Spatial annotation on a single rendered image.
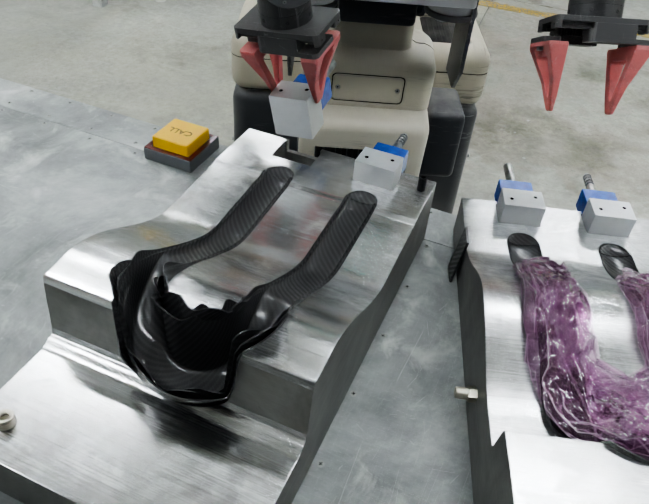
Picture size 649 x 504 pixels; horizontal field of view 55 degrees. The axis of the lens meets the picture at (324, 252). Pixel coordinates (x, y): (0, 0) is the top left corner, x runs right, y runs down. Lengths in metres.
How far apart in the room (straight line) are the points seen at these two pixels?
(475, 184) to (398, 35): 1.42
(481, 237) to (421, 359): 0.17
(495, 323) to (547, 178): 1.99
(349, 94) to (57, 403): 0.71
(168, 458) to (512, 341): 0.32
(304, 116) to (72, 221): 0.33
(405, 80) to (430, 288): 0.43
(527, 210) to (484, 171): 1.73
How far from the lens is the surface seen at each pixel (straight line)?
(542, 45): 0.76
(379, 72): 1.07
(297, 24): 0.70
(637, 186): 2.72
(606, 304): 0.68
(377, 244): 0.68
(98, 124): 1.07
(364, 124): 1.08
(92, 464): 0.55
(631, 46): 0.78
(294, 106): 0.75
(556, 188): 2.54
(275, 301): 0.56
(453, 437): 0.64
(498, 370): 0.60
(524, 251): 0.78
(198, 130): 0.96
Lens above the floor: 1.32
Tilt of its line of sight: 41 degrees down
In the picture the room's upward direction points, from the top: 5 degrees clockwise
